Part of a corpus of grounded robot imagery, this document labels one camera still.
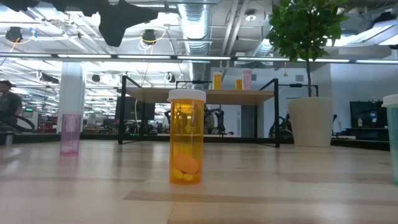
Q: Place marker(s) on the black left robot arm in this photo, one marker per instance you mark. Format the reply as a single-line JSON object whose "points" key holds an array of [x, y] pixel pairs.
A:
{"points": [[81, 6]]}

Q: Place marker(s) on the small grey speaker box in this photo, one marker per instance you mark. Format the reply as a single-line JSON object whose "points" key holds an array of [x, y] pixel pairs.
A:
{"points": [[299, 77], [252, 77]]}

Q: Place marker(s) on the round black dome fixture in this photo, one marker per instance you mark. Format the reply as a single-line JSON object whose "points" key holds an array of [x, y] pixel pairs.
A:
{"points": [[169, 77], [95, 77]]}

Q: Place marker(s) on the small orange pill bottle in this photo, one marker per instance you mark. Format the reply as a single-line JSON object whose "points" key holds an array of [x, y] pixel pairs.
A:
{"points": [[217, 81]]}

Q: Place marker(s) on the green pill bottle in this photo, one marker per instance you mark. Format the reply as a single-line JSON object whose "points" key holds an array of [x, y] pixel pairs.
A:
{"points": [[393, 140]]}

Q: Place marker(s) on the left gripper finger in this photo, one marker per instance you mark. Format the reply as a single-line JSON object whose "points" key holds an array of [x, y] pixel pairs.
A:
{"points": [[136, 21], [136, 11]]}

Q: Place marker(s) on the long led light bar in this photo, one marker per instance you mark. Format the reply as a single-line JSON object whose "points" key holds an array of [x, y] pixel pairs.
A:
{"points": [[202, 58]]}

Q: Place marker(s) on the wooden shelf black metal legs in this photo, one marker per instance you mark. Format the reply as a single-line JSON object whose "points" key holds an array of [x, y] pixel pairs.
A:
{"points": [[236, 97]]}

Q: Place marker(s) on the pink pill bottle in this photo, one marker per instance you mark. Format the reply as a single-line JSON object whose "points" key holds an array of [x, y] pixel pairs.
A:
{"points": [[247, 80], [71, 133]]}

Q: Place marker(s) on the large orange pill bottle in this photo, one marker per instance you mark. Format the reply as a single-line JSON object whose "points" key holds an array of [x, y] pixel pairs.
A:
{"points": [[238, 84]]}

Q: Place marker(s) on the white building pillar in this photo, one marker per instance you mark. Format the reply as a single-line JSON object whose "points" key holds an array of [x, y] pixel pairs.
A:
{"points": [[71, 90]]}

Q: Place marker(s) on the orange bottle with oval tablet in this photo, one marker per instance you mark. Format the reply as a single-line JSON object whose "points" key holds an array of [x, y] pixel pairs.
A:
{"points": [[186, 140]]}

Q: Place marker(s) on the black tv screen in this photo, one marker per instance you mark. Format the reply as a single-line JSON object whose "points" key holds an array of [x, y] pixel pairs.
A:
{"points": [[367, 113]]}

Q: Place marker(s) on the person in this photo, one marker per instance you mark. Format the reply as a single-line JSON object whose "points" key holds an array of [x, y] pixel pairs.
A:
{"points": [[9, 105]]}

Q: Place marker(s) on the black aluminium table frame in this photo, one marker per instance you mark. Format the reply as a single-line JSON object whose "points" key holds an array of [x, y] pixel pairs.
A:
{"points": [[46, 138]]}

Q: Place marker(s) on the black metal mount bracket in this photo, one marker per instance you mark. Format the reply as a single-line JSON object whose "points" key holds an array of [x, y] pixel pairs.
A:
{"points": [[295, 85], [199, 82]]}

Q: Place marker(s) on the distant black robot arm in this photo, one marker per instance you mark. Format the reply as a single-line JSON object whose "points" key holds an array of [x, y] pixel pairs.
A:
{"points": [[216, 119], [280, 124]]}

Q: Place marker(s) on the black hanging camera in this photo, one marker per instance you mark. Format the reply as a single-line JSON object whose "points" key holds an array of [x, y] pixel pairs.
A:
{"points": [[14, 34], [149, 35]]}

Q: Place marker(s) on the black desk monitor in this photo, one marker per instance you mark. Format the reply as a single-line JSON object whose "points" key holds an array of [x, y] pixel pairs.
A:
{"points": [[130, 109]]}

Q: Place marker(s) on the green exit sign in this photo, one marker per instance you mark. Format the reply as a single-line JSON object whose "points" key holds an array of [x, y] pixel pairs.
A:
{"points": [[29, 109]]}

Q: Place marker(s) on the silver ventilation duct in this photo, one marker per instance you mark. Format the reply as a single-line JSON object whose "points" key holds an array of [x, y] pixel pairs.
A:
{"points": [[194, 25]]}

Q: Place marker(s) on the green plant in white pot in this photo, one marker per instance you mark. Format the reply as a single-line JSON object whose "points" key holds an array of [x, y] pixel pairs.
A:
{"points": [[311, 121]]}

